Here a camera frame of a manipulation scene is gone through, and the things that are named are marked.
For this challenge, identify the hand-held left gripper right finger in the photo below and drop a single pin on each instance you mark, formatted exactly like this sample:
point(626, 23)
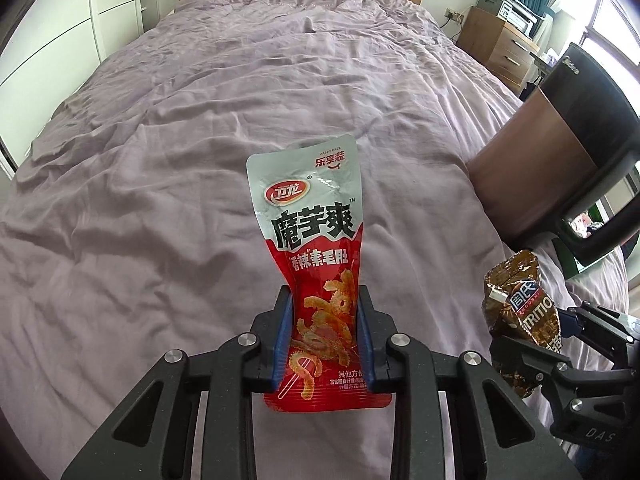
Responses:
point(364, 345)

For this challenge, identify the bed with purple duvet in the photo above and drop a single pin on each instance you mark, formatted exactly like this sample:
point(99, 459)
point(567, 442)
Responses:
point(175, 160)

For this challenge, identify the wall outlet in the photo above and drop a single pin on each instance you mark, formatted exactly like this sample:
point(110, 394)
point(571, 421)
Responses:
point(453, 15)

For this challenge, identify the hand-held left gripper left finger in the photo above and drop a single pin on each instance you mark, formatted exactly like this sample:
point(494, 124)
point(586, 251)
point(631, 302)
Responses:
point(281, 345)

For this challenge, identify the grey printer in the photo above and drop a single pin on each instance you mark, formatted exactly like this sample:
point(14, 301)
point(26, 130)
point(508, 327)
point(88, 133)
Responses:
point(510, 7)

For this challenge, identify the red and silver snack pouch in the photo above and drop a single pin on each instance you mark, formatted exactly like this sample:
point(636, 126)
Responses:
point(312, 240)

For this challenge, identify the brown chair with black frame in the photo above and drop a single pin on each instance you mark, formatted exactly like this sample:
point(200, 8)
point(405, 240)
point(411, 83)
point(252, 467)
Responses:
point(540, 160)

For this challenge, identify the wooden nightstand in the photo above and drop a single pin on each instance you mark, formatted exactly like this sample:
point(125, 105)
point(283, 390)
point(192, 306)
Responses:
point(495, 45)

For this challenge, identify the brown foil snack packet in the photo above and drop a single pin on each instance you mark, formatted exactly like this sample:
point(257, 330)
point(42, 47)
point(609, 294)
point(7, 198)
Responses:
point(525, 305)

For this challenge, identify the white wardrobe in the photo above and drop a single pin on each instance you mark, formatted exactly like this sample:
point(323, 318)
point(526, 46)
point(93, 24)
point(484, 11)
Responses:
point(75, 25)

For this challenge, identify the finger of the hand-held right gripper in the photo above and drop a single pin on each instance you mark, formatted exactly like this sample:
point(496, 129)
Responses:
point(530, 360)
point(600, 322)

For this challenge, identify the window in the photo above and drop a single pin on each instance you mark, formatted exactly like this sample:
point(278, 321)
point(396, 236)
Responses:
point(617, 25)

